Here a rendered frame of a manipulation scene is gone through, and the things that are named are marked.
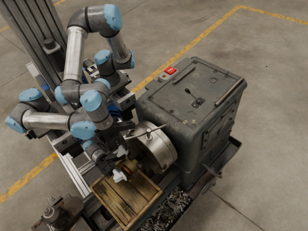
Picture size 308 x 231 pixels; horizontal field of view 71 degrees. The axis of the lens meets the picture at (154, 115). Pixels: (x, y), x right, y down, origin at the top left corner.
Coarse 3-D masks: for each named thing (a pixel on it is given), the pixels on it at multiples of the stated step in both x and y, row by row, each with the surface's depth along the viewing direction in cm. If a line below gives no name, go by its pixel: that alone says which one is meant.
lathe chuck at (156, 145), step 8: (136, 128) 123; (144, 128) 120; (128, 136) 127; (144, 136) 116; (152, 136) 116; (144, 144) 114; (152, 144) 114; (160, 144) 116; (144, 152) 123; (152, 152) 113; (160, 152) 115; (168, 152) 117; (160, 160) 115; (168, 160) 119
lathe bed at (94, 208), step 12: (168, 168) 145; (180, 168) 142; (156, 180) 141; (168, 180) 138; (180, 180) 154; (168, 192) 149; (84, 204) 135; (96, 204) 133; (156, 204) 144; (96, 216) 131; (108, 216) 139; (144, 216) 139; (108, 228) 125; (120, 228) 123; (132, 228) 137
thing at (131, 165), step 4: (128, 160) 122; (132, 160) 122; (136, 160) 122; (124, 164) 121; (128, 164) 120; (132, 164) 120; (136, 164) 122; (124, 168) 119; (128, 168) 120; (132, 168) 120; (136, 168) 121; (124, 172) 125; (128, 172) 119; (132, 172) 121
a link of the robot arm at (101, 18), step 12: (96, 12) 99; (108, 12) 99; (96, 24) 101; (108, 24) 101; (120, 24) 106; (108, 36) 109; (120, 36) 117; (120, 48) 124; (120, 60) 136; (132, 60) 140
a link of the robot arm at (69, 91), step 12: (84, 12) 107; (72, 24) 99; (84, 24) 101; (72, 36) 98; (84, 36) 102; (72, 48) 95; (72, 60) 93; (72, 72) 92; (72, 84) 90; (60, 96) 89; (72, 96) 88
